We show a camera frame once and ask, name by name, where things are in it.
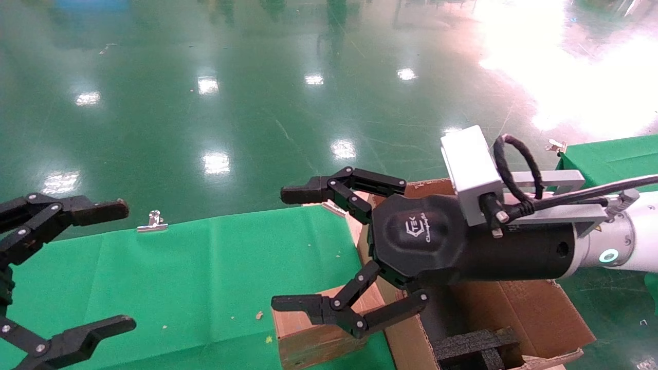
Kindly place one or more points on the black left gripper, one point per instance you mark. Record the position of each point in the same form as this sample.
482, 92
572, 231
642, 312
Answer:
5, 285

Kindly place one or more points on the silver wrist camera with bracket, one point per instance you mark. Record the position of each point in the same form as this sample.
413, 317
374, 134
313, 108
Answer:
470, 164

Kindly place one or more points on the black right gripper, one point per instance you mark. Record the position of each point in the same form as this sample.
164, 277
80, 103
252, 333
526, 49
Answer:
421, 241

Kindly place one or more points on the large green table cloth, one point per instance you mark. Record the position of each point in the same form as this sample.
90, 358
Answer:
205, 282

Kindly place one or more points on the silver binder clip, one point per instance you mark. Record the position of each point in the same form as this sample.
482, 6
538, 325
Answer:
334, 208
556, 147
152, 223

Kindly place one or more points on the large open cardboard carton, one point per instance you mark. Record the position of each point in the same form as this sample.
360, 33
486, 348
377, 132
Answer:
540, 313

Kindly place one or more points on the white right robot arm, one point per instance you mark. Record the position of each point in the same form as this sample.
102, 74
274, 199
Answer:
642, 231

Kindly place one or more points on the black foam cross block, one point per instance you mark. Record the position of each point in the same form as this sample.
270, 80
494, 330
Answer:
473, 345

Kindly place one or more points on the small brown cardboard box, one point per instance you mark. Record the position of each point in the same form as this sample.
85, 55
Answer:
308, 341

